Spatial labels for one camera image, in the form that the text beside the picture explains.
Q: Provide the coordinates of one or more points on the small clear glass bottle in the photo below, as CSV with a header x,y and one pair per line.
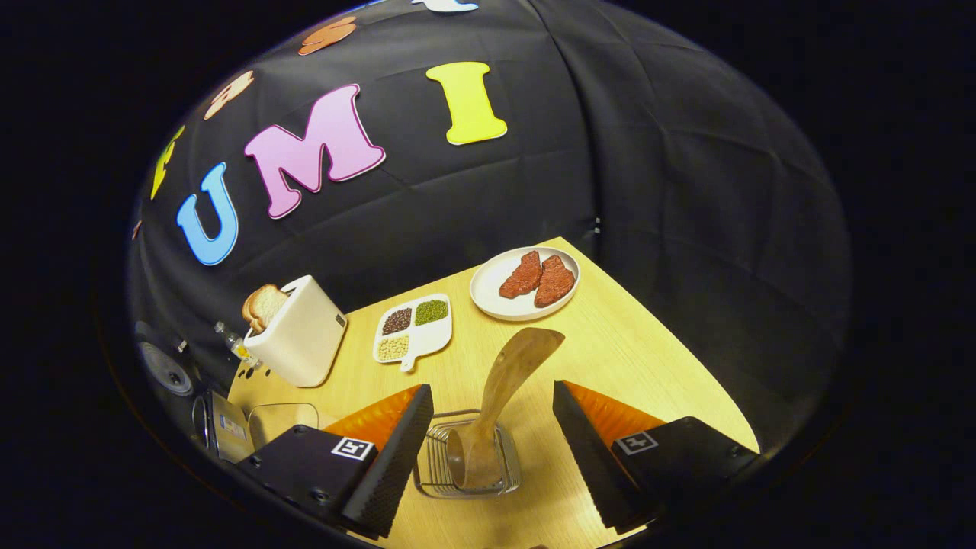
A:
x,y
236,345

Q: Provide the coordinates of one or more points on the clear plastic rice container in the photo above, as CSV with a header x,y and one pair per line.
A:
x,y
286,423

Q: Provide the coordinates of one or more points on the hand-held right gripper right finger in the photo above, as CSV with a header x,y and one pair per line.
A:
x,y
591,457

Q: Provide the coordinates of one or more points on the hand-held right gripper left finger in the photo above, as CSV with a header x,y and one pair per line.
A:
x,y
396,457

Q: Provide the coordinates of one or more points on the green beans pile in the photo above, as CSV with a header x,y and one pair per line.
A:
x,y
431,313

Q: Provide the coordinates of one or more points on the pale soybeans pile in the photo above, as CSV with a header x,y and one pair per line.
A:
x,y
393,348

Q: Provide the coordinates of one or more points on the brown beans pile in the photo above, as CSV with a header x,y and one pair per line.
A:
x,y
396,321

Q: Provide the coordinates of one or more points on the white toaster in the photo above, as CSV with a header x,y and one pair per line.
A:
x,y
305,343

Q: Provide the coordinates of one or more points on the white round plate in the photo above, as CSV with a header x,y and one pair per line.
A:
x,y
488,293

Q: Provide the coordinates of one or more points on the grey silver rice cooker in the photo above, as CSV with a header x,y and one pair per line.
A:
x,y
229,427

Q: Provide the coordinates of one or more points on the toast bread slice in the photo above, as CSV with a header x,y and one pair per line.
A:
x,y
248,313
273,305

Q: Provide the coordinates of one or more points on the white divided dish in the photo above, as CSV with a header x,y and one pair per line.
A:
x,y
413,339

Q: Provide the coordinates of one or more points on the black backdrop cloth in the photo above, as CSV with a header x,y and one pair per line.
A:
x,y
648,152

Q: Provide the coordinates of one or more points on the wooden spoon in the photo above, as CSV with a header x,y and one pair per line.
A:
x,y
507,381

